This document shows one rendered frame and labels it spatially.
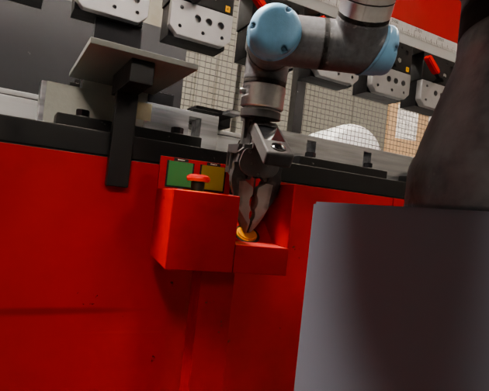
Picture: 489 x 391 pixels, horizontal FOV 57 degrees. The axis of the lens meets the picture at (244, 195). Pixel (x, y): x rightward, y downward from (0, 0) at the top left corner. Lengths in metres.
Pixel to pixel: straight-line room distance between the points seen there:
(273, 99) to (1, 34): 1.00
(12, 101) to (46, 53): 0.35
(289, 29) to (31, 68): 1.03
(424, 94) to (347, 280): 1.31
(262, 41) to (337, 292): 0.48
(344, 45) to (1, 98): 0.85
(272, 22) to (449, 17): 1.06
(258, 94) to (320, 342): 0.57
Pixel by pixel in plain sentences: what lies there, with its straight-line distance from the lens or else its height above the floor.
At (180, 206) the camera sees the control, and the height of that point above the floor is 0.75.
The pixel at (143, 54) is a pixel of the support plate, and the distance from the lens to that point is 0.78.
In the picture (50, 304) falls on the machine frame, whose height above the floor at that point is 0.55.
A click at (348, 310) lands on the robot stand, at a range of 0.23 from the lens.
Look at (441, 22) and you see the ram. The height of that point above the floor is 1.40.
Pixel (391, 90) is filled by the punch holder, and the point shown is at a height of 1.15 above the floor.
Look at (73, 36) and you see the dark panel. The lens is 1.58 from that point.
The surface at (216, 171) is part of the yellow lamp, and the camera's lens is 0.85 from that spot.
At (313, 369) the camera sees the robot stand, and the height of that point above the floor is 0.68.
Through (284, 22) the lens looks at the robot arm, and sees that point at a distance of 0.67.
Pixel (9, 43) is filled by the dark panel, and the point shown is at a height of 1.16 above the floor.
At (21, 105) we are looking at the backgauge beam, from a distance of 1.25.
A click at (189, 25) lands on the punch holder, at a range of 1.09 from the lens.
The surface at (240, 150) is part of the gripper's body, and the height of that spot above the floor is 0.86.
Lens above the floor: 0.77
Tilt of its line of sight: 1 degrees up
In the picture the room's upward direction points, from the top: 6 degrees clockwise
